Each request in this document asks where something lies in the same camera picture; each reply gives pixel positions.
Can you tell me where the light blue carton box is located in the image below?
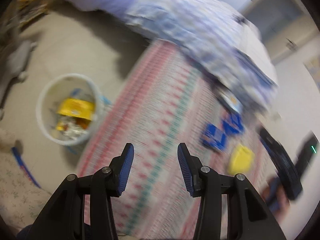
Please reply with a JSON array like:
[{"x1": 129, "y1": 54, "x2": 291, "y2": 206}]
[{"x1": 217, "y1": 90, "x2": 243, "y2": 114}]

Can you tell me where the right hand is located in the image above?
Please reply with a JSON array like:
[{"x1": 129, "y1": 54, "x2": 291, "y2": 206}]
[{"x1": 261, "y1": 177, "x2": 290, "y2": 217}]

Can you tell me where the white patterned trash bin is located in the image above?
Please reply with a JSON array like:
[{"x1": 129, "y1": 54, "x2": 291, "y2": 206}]
[{"x1": 36, "y1": 73, "x2": 108, "y2": 146}]

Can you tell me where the patterned bed sheet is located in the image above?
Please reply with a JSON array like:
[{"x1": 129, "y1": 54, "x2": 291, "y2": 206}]
[{"x1": 78, "y1": 40, "x2": 268, "y2": 239}]

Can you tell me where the yellow snack wrapper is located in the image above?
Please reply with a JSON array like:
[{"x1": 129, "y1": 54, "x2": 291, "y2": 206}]
[{"x1": 56, "y1": 98, "x2": 95, "y2": 132}]

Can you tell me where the yellow sponge pad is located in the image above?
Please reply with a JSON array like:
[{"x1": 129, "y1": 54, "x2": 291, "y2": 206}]
[{"x1": 227, "y1": 144, "x2": 255, "y2": 176}]

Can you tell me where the shelf with toys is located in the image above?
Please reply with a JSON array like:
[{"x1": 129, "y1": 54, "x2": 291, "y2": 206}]
[{"x1": 17, "y1": 0, "x2": 49, "y2": 29}]

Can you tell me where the grey chair base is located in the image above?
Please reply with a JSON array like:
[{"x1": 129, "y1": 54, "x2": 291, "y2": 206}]
[{"x1": 1, "y1": 40, "x2": 37, "y2": 103}]

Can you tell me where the blue white quilt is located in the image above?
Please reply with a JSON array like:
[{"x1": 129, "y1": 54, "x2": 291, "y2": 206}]
[{"x1": 66, "y1": 0, "x2": 278, "y2": 111}]

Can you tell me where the blue snack package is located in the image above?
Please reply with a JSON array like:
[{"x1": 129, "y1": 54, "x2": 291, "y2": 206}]
[{"x1": 201, "y1": 113, "x2": 244, "y2": 152}]

